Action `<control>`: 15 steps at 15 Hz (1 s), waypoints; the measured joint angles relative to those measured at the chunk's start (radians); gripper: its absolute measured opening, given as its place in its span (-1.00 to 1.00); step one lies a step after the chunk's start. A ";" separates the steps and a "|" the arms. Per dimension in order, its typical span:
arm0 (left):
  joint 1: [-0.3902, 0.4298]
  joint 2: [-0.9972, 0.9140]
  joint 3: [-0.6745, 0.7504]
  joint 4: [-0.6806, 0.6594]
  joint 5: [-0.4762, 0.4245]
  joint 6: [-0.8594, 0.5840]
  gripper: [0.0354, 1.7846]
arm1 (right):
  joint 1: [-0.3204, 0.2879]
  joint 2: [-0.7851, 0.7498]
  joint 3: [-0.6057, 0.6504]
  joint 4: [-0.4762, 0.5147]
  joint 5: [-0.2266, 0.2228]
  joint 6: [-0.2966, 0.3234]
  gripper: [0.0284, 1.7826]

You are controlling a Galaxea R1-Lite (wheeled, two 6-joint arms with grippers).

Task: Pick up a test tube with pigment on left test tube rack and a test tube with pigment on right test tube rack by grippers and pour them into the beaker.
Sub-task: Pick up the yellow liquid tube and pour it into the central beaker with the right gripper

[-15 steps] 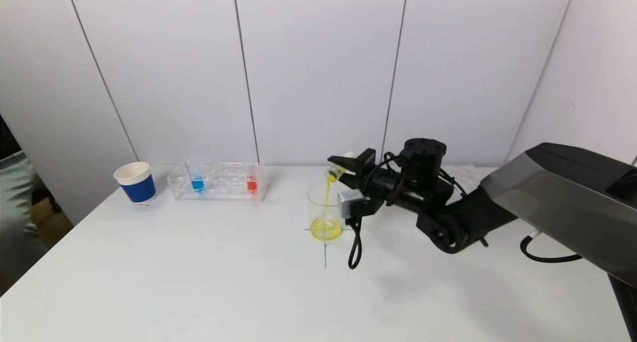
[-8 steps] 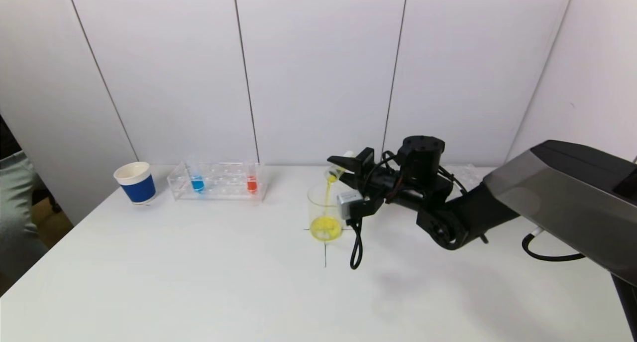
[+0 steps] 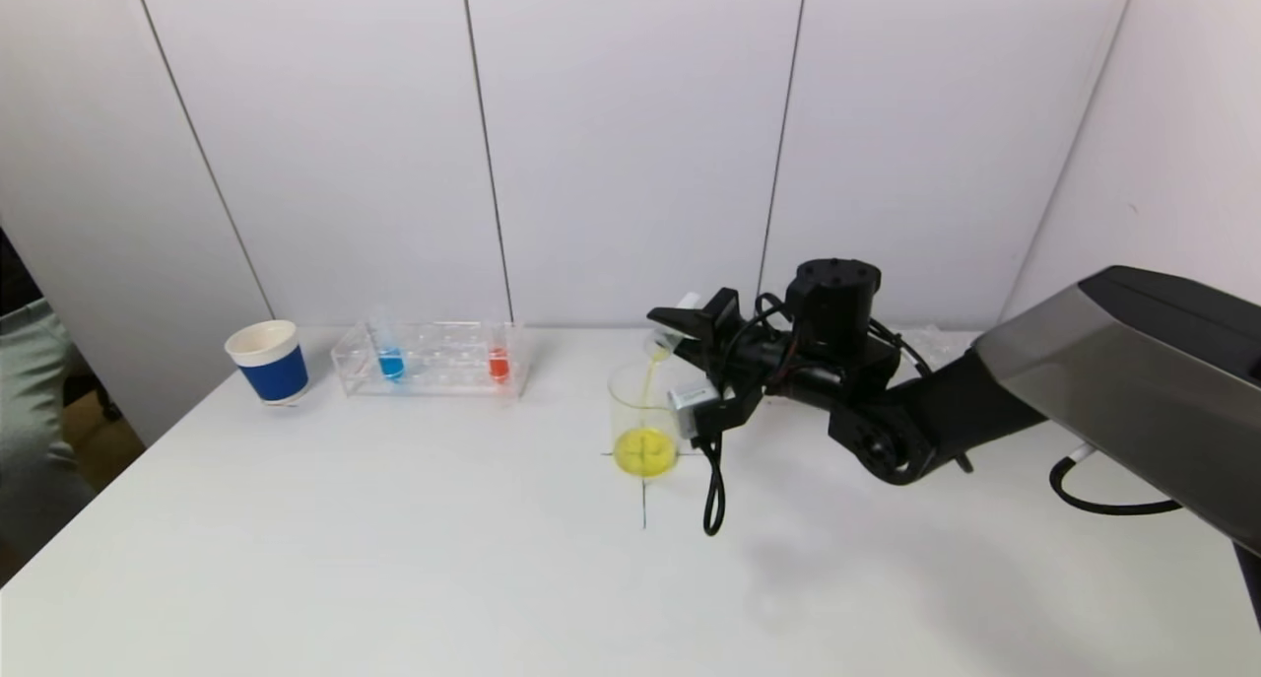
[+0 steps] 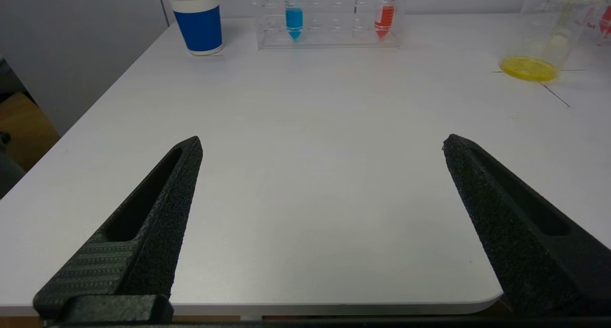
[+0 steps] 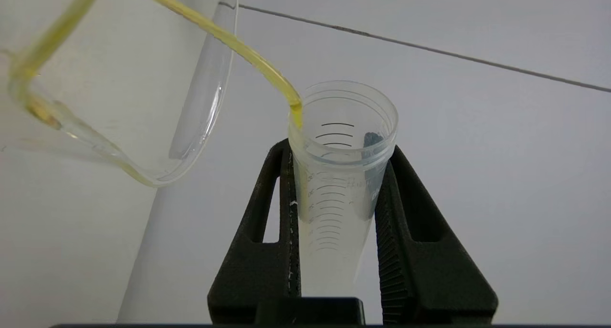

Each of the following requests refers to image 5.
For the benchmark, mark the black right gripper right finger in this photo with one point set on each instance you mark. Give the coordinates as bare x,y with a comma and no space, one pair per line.
429,280

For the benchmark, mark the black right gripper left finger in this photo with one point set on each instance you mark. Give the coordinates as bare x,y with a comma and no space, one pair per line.
267,270

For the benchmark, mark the test tube with yellow pigment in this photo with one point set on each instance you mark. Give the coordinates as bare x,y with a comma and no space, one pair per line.
334,199

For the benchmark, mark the clear glass beaker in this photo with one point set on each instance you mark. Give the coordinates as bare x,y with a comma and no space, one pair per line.
200,103

